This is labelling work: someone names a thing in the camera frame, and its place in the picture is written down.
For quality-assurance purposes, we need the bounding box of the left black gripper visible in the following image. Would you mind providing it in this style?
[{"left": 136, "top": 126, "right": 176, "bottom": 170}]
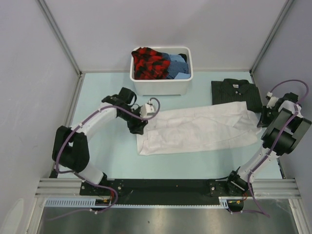
[{"left": 118, "top": 106, "right": 148, "bottom": 135}]

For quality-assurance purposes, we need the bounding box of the white long sleeve shirt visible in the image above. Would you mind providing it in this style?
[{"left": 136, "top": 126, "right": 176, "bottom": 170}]
[{"left": 136, "top": 102, "right": 262, "bottom": 156}]

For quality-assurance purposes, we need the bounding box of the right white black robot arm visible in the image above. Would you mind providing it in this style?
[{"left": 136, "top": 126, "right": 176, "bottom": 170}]
[{"left": 225, "top": 92, "right": 312, "bottom": 195}]

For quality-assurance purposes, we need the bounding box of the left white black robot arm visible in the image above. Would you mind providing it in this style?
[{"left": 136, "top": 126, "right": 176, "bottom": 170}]
[{"left": 52, "top": 87, "right": 156, "bottom": 195}]

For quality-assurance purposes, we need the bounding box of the folded black striped shirt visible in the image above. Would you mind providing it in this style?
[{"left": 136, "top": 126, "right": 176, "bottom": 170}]
[{"left": 211, "top": 78, "right": 262, "bottom": 113}]

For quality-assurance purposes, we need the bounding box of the white plastic bin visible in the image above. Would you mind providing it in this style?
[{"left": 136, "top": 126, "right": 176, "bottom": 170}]
[{"left": 130, "top": 46, "right": 193, "bottom": 96}]

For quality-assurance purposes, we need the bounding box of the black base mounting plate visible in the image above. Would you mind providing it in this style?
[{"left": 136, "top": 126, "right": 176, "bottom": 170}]
[{"left": 79, "top": 178, "right": 254, "bottom": 206}]

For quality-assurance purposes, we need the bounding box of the red black plaid shirt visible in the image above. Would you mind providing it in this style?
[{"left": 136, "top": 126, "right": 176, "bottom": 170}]
[{"left": 131, "top": 47, "right": 171, "bottom": 80}]

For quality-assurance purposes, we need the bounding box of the blue patterned shirt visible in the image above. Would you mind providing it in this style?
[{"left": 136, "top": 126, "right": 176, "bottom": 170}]
[{"left": 162, "top": 53, "right": 191, "bottom": 80}]

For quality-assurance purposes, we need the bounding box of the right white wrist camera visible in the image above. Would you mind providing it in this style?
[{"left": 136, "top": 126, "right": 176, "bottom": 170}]
[{"left": 266, "top": 92, "right": 279, "bottom": 109}]

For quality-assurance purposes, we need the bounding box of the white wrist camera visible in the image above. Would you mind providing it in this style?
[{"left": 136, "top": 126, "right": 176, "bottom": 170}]
[
  {"left": 140, "top": 103, "right": 156, "bottom": 118},
  {"left": 266, "top": 92, "right": 279, "bottom": 109}
]

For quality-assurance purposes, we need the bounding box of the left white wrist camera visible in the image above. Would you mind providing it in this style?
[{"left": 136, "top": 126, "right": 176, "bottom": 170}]
[{"left": 140, "top": 103, "right": 156, "bottom": 118}]

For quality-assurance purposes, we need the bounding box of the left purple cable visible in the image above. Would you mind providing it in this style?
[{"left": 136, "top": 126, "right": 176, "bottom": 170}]
[{"left": 47, "top": 97, "right": 160, "bottom": 221}]

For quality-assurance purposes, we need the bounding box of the aluminium front rail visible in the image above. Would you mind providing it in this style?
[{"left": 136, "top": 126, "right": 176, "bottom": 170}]
[{"left": 36, "top": 178, "right": 301, "bottom": 199}]

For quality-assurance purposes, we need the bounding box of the white slotted cable duct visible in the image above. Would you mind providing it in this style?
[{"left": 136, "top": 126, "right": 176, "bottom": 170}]
[{"left": 45, "top": 197, "right": 228, "bottom": 209}]

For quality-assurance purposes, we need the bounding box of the right aluminium corner post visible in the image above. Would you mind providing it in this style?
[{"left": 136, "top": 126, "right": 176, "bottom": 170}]
[{"left": 249, "top": 0, "right": 295, "bottom": 76}]

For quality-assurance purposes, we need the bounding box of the aluminium corner post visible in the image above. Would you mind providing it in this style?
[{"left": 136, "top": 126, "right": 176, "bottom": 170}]
[
  {"left": 36, "top": 0, "right": 82, "bottom": 77},
  {"left": 249, "top": 0, "right": 295, "bottom": 76}
]

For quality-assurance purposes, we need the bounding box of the left aluminium corner post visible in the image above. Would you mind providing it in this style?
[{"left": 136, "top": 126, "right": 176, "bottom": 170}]
[{"left": 36, "top": 0, "right": 82, "bottom": 77}]

